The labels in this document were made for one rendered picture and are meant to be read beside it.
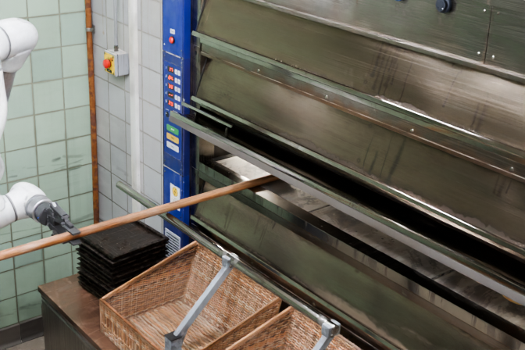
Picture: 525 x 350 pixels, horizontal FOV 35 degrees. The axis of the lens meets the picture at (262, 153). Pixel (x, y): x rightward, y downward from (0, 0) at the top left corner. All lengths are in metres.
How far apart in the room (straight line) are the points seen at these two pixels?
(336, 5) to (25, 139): 1.89
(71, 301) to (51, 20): 1.27
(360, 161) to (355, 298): 0.49
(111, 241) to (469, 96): 1.79
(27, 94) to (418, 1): 2.12
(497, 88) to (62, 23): 2.27
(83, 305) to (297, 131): 1.28
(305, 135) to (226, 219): 0.67
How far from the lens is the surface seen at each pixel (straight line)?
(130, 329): 3.22
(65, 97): 4.09
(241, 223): 3.30
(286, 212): 3.05
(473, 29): 2.34
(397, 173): 2.58
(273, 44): 2.92
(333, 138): 2.77
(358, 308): 2.88
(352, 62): 2.65
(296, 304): 2.51
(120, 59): 3.77
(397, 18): 2.52
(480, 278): 2.29
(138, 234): 3.63
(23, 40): 3.10
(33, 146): 4.10
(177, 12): 3.34
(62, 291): 3.75
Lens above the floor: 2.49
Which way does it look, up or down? 22 degrees down
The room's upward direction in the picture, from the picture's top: 2 degrees clockwise
